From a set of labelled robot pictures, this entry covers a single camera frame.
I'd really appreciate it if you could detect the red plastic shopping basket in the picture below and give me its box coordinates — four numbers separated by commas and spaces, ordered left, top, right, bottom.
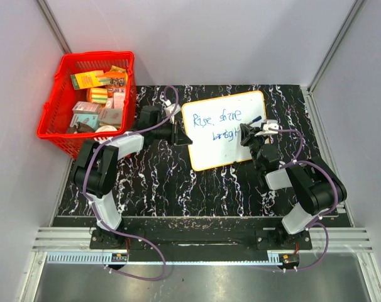
36, 51, 136, 159

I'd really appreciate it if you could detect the white board with orange frame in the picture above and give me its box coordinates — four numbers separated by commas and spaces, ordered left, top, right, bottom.
182, 91, 267, 172

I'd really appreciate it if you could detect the orange snack packet in basket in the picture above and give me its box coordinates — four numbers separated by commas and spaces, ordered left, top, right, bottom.
104, 65, 128, 87

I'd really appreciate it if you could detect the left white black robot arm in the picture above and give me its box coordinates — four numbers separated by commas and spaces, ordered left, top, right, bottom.
70, 104, 192, 249

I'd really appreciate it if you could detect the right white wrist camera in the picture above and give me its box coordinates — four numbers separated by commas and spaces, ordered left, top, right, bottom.
255, 120, 279, 137

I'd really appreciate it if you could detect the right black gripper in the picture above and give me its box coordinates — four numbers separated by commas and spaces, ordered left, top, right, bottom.
240, 124, 270, 171

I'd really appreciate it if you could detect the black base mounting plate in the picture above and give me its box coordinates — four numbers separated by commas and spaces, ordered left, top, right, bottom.
90, 217, 312, 263

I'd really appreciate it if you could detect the yellow green box in basket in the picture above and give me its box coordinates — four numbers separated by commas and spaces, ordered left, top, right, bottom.
70, 70, 104, 90

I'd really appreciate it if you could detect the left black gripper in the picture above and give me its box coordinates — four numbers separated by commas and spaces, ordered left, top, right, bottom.
152, 119, 192, 147

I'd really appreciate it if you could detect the pink white box in basket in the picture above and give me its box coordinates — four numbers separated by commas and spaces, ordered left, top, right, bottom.
113, 92, 126, 109

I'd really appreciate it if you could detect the grey slotted cable duct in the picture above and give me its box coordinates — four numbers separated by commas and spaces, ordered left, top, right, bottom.
47, 252, 128, 265

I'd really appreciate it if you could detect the white marker pen blue cap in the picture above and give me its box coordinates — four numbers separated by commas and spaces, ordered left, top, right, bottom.
250, 116, 262, 124

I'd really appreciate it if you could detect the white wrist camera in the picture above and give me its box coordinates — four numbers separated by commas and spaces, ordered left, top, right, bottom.
255, 120, 279, 137
164, 100, 181, 123

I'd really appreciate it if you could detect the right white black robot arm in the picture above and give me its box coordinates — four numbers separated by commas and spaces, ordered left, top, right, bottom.
240, 120, 347, 249

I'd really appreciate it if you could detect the teal box in basket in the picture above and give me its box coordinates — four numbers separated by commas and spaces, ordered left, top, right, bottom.
70, 113, 99, 130

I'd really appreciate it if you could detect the white round lid in basket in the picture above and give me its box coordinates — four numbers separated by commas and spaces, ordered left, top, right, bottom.
96, 125, 118, 133

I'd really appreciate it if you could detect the striped yellow orange sponge pack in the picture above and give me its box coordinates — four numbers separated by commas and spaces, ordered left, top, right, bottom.
86, 87, 108, 104

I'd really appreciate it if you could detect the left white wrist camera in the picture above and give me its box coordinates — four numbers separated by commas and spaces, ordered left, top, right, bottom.
164, 100, 181, 123

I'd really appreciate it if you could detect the grey pink box in basket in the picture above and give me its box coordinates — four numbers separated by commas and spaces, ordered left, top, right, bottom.
72, 101, 102, 115

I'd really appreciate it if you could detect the brown pink box in basket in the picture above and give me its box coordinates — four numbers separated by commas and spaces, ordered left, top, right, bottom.
98, 108, 123, 128

